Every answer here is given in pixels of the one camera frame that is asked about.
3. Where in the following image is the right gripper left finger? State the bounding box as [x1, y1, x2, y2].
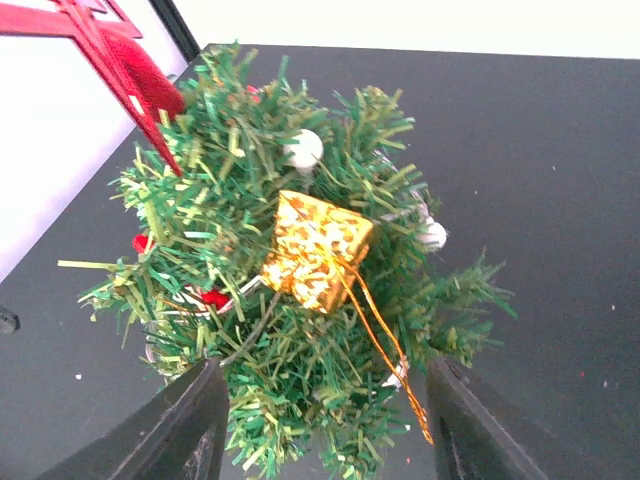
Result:
[40, 358, 230, 479]

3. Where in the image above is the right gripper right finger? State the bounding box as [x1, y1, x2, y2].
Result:
[426, 357, 549, 479]

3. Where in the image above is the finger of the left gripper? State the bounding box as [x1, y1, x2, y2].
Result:
[0, 306, 20, 334]

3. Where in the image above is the small green christmas tree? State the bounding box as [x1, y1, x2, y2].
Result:
[80, 45, 509, 479]

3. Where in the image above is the gold gift box ornament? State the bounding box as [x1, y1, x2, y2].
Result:
[261, 190, 434, 444]

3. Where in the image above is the red star ornament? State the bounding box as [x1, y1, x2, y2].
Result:
[1, 1, 185, 176]

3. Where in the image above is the string light with white balls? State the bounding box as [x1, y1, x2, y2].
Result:
[145, 129, 448, 389]

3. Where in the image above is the black frame post left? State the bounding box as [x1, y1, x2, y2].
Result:
[149, 0, 201, 63]

